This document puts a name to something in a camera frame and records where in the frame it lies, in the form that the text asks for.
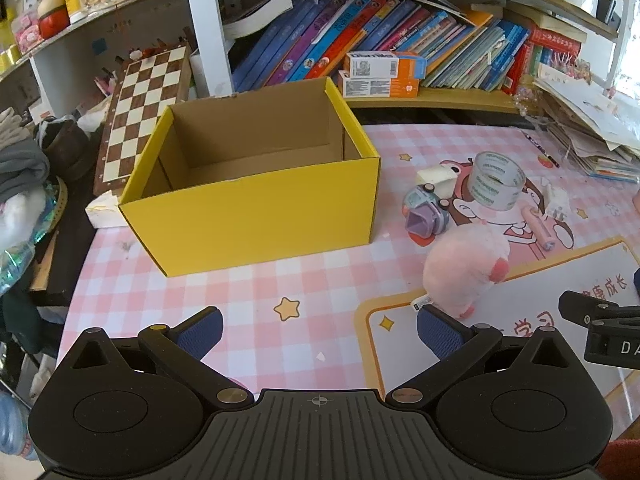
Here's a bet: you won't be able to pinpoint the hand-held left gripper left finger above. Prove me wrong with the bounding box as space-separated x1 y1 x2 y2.
66 306 255 412

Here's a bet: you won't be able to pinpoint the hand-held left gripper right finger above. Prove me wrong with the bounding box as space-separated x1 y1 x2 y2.
386 304 577 408

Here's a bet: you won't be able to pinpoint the pink plush toy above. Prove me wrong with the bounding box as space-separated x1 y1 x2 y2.
411 227 512 320

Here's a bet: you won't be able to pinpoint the pink tube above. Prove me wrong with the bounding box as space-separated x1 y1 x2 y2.
520 203 557 251

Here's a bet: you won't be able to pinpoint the white charger plug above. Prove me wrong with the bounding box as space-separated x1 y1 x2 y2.
542 180 572 223

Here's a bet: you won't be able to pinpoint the yellow cardboard box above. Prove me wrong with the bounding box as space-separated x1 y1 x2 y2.
117 76 382 278

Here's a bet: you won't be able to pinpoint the grey purple toy car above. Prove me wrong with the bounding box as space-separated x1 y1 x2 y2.
402 184 451 241

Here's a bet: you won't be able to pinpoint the clear tape roll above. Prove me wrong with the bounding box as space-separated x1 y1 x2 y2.
468 151 527 212

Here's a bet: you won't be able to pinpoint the white eraser block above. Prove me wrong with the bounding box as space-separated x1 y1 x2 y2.
416 165 458 192

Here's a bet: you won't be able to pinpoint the pink checked desk mat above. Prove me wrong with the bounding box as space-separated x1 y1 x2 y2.
55 122 640 480

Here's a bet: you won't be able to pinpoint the white crumpled tissue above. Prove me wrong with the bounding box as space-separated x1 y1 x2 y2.
85 194 121 229

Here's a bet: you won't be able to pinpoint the stack of papers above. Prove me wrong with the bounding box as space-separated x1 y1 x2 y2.
532 75 640 183

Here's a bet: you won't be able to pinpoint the black red pencil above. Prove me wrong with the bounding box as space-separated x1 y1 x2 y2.
520 130 561 168

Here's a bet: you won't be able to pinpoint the iridescent bag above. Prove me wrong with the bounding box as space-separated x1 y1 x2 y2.
0 180 68 296

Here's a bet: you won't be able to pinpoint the dark brown bag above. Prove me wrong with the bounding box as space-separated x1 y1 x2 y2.
42 117 96 181

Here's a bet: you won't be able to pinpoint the brown white chessboard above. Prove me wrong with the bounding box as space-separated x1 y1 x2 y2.
92 42 193 198

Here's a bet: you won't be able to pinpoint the grey cloth pile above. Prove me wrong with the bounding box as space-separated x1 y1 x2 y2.
0 137 51 201

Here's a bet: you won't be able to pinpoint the orange white carton blue end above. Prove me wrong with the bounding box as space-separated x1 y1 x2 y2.
346 51 428 81

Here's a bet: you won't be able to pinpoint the white gloves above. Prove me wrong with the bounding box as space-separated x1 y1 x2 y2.
0 107 33 146

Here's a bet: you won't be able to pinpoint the row of colourful books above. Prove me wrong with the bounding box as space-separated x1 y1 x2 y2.
232 0 583 96

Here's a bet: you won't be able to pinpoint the white wooden bookshelf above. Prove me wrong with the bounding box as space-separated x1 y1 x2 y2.
182 0 640 116

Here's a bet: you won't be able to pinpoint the red round jar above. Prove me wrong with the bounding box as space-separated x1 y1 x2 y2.
37 0 71 40

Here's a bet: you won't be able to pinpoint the pearl bead string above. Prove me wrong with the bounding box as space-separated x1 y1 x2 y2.
512 85 543 116

